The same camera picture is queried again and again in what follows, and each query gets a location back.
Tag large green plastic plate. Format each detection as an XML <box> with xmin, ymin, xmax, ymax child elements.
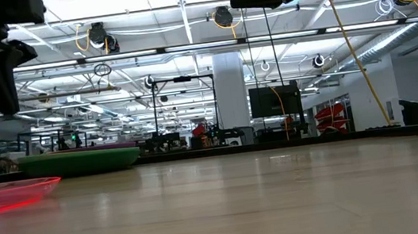
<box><xmin>17</xmin><ymin>141</ymin><xmax>144</xmax><ymax>185</ymax></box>

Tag purple plastic plate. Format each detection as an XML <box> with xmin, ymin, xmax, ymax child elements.
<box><xmin>48</xmin><ymin>140</ymin><xmax>138</xmax><ymax>159</ymax></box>

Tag ceiling light strip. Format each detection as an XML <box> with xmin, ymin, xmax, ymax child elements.
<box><xmin>13</xmin><ymin>15</ymin><xmax>418</xmax><ymax>74</ymax></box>

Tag black monitor screen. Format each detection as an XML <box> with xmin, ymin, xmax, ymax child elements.
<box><xmin>247</xmin><ymin>82</ymin><xmax>305</xmax><ymax>121</ymax></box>

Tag white building pillar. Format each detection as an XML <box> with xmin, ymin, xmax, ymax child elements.
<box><xmin>210</xmin><ymin>51</ymin><xmax>255</xmax><ymax>149</ymax></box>

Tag clear pink plastic plate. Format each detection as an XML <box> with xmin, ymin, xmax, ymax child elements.
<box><xmin>0</xmin><ymin>175</ymin><xmax>66</xmax><ymax>218</ymax></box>

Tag red storage rack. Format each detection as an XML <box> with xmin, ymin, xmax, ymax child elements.
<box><xmin>313</xmin><ymin>101</ymin><xmax>351</xmax><ymax>133</ymax></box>

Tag black office chair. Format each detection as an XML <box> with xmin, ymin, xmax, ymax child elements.
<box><xmin>397</xmin><ymin>97</ymin><xmax>418</xmax><ymax>128</ymax></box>

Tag black hanging cable with coil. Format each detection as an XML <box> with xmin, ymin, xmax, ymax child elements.
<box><xmin>261</xmin><ymin>4</ymin><xmax>286</xmax><ymax>89</ymax></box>

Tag thin black hanging cable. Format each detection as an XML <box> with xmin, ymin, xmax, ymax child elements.
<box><xmin>239</xmin><ymin>7</ymin><xmax>262</xmax><ymax>89</ymax></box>

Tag black looped ceiling cable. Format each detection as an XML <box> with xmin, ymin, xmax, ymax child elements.
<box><xmin>92</xmin><ymin>61</ymin><xmax>113</xmax><ymax>79</ymax></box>

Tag yellow hanging cable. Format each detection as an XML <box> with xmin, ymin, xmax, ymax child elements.
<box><xmin>322</xmin><ymin>0</ymin><xmax>394</xmax><ymax>133</ymax></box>

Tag silver ventilation duct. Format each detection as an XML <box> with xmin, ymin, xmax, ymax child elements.
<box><xmin>329</xmin><ymin>0</ymin><xmax>418</xmax><ymax>74</ymax></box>

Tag orange hanging cable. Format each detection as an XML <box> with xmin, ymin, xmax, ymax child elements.
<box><xmin>267</xmin><ymin>84</ymin><xmax>291</xmax><ymax>143</ymax></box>

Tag black aluminium table frame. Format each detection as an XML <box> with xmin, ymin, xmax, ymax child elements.
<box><xmin>0</xmin><ymin>121</ymin><xmax>418</xmax><ymax>190</ymax></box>

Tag black metal rig frame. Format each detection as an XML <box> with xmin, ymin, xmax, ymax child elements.
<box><xmin>149</xmin><ymin>72</ymin><xmax>221</xmax><ymax>143</ymax></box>

